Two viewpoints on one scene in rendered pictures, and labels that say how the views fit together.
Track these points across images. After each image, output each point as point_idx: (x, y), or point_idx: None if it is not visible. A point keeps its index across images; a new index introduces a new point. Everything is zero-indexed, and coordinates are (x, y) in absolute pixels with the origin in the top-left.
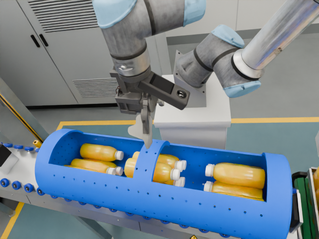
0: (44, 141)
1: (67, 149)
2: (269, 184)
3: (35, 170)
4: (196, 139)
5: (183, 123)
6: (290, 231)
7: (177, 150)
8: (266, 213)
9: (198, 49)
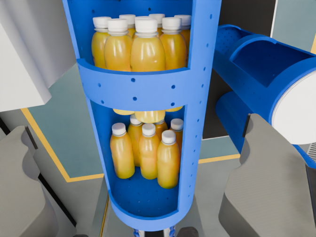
0: (151, 231)
1: (136, 191)
2: None
3: (185, 214)
4: (31, 9)
5: (13, 40)
6: None
7: (81, 40)
8: None
9: None
